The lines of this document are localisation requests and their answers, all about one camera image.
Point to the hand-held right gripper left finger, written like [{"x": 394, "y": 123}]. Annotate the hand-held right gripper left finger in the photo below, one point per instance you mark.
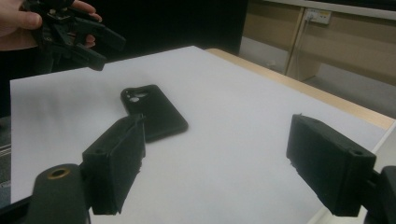
[{"x": 115, "y": 161}]

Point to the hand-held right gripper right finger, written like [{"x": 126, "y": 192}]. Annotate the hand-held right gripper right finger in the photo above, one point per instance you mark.
[{"x": 330, "y": 165}]

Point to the black phone case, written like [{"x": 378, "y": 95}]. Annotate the black phone case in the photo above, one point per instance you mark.
[{"x": 155, "y": 109}]

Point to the black curtain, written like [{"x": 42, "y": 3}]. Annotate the black curtain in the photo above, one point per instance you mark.
[{"x": 171, "y": 21}]

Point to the white table sheet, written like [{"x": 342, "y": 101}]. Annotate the white table sheet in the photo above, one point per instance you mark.
[{"x": 233, "y": 124}]

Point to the light wooden shelf unit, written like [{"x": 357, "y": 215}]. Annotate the light wooden shelf unit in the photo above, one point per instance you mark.
[{"x": 358, "y": 46}]

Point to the white wall socket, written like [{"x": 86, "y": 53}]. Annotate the white wall socket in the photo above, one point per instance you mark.
[{"x": 317, "y": 16}]

